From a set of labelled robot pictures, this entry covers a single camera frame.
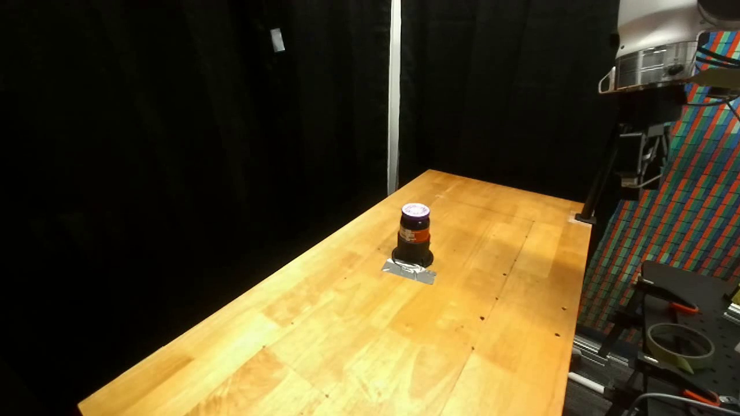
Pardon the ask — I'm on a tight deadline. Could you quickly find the brown bottle with white lid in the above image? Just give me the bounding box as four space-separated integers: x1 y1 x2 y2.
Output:
398 203 432 260

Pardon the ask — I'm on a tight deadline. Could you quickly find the black rubber bung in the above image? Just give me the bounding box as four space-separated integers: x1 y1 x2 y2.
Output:
391 246 434 268

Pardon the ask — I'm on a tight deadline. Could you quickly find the colourful patterned panel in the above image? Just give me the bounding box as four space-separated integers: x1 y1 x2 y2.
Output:
578 30 740 336

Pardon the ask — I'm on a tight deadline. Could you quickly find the orange clamp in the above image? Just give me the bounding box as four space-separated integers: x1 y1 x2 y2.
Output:
638 280 701 316
681 389 722 407

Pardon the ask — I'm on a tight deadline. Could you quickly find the roll of tape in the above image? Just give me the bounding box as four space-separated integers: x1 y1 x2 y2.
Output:
646 322 716 374

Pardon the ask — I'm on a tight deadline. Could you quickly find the white vertical pole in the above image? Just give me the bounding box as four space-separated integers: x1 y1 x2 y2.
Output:
387 0 402 196

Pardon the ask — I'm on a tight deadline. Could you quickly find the piece of silver tape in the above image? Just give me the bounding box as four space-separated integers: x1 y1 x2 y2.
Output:
381 258 436 285

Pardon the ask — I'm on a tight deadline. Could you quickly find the black curtain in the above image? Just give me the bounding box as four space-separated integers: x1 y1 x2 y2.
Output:
0 0 622 416

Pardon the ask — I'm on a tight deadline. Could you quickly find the aluminium rail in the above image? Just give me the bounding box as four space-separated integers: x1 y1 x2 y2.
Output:
573 334 628 367

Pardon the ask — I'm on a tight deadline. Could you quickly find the grey cable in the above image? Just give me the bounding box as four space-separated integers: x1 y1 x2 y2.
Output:
621 392 740 416

